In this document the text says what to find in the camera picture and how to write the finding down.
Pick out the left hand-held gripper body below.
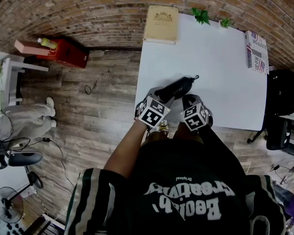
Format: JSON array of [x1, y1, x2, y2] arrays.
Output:
[[134, 94, 172, 129]]

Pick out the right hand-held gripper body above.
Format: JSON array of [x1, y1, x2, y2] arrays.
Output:
[[182, 101, 214, 132]]

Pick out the black zippered pouch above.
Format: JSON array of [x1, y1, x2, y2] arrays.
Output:
[[160, 74, 200, 105]]

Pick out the person's left forearm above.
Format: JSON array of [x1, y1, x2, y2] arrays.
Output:
[[103, 118, 154, 180]]

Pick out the person's right forearm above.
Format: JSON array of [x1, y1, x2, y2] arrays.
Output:
[[198, 123, 247, 178]]

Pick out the person's left shoe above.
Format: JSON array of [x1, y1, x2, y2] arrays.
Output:
[[156, 121, 170, 133]]

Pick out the person's brown trousers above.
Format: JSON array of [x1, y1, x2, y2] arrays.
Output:
[[147, 122, 206, 146]]

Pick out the beige hardcover book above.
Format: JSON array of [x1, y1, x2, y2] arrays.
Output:
[[142, 5, 179, 46]]

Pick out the patterned paper box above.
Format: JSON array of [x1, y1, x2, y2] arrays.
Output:
[[245, 30, 270, 75]]

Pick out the black office chair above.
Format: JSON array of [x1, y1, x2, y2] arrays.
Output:
[[246, 117, 294, 151]]

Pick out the spiky potted plant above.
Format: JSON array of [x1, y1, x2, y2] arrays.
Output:
[[218, 16, 235, 30]]

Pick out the broad-leaf potted plant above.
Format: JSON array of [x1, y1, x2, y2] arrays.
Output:
[[191, 7, 211, 25]]

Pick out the person's green striped jersey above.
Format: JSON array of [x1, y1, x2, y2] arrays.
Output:
[[63, 138, 287, 235]]

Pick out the red box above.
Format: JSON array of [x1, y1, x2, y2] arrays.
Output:
[[36, 38, 90, 69]]

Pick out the yellow-green drink bottle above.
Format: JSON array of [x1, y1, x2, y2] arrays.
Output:
[[37, 37, 59, 50]]

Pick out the dark oval device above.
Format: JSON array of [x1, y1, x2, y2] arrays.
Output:
[[8, 152, 44, 167]]

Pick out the black standing fan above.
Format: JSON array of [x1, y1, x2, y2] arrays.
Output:
[[0, 171, 44, 224]]

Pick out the pink long box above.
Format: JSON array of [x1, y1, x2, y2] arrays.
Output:
[[14, 40, 51, 57]]

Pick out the white side table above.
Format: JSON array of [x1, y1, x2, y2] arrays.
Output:
[[0, 55, 49, 107]]

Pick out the black metal rack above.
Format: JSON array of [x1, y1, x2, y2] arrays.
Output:
[[24, 214, 66, 235]]

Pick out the black floor cable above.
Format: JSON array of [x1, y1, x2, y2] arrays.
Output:
[[84, 77, 100, 95]]

